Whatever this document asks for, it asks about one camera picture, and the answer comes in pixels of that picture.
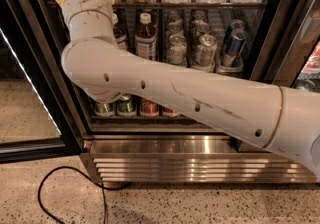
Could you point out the red can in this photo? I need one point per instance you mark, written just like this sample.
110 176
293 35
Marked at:
148 108
169 112

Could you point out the front left green can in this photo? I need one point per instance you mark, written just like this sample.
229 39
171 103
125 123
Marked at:
104 109

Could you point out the tea bottle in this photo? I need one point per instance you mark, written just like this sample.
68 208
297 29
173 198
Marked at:
145 37
120 35

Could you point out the middle tea bottle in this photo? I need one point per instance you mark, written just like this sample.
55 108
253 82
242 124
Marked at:
120 35

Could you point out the open glass fridge door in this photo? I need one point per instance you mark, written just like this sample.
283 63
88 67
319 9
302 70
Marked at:
40 110

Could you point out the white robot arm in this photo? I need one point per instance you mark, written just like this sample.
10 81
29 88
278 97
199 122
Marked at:
282 120

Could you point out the front right red can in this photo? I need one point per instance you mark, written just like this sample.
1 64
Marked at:
169 112

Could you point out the front silver green can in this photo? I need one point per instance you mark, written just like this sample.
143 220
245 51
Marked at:
176 50

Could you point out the right tea bottle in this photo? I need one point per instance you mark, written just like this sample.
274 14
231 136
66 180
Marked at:
145 37

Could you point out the stainless steel fridge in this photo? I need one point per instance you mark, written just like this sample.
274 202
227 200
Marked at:
180 149

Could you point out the front left red can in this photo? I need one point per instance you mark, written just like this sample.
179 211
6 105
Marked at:
148 108

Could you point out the front silver can right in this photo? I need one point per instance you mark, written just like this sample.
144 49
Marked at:
203 53

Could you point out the front blue energy can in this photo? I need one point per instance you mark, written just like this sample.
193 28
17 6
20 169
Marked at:
233 47

